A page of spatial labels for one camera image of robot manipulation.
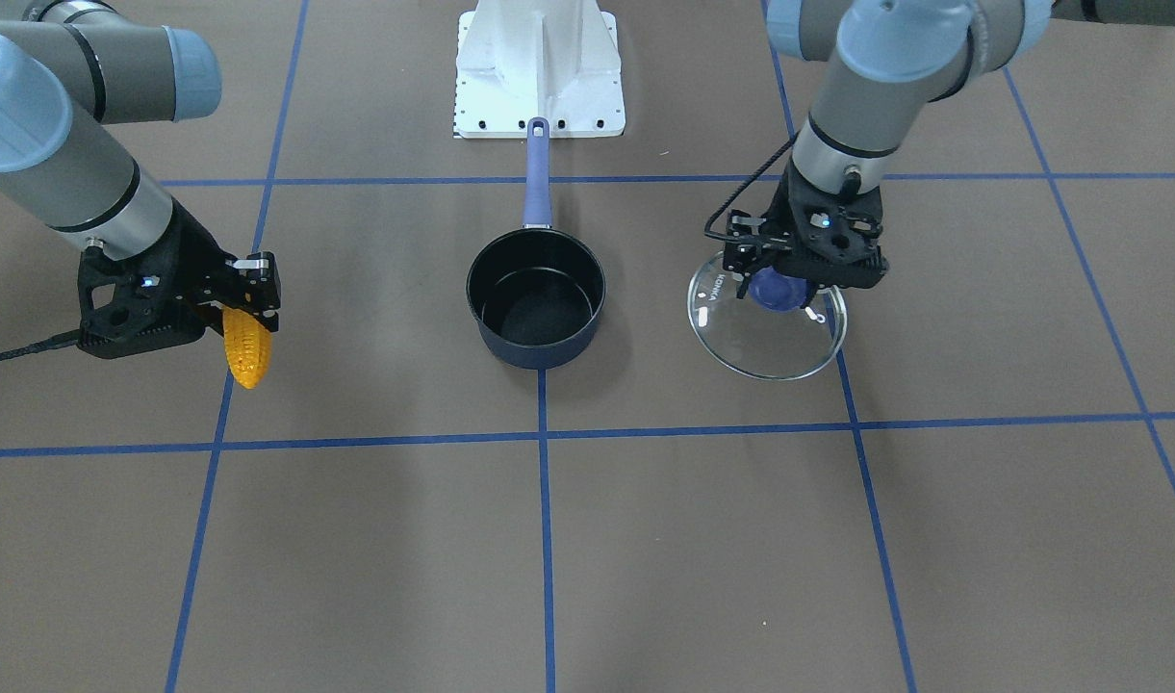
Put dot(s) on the glass pot lid blue knob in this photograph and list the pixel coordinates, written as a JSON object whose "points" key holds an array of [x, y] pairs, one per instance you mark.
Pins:
{"points": [[768, 336]]}

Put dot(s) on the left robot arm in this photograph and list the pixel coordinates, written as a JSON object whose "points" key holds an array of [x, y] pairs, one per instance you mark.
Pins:
{"points": [[886, 61]]}

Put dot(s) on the yellow corn cob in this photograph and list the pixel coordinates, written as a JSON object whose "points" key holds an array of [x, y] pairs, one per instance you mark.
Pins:
{"points": [[247, 346]]}

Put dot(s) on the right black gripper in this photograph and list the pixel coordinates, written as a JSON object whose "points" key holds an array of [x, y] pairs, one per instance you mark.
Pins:
{"points": [[191, 252]]}

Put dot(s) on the dark blue saucepan with handle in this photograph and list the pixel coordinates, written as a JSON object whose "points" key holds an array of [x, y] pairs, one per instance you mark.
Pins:
{"points": [[536, 293]]}

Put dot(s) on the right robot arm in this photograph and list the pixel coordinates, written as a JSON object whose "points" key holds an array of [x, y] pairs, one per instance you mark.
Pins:
{"points": [[68, 70]]}

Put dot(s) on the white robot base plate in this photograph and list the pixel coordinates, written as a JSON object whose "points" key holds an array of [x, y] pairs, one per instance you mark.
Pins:
{"points": [[559, 60]]}

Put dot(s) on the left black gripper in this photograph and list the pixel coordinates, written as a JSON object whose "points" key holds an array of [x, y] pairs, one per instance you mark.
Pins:
{"points": [[747, 252]]}

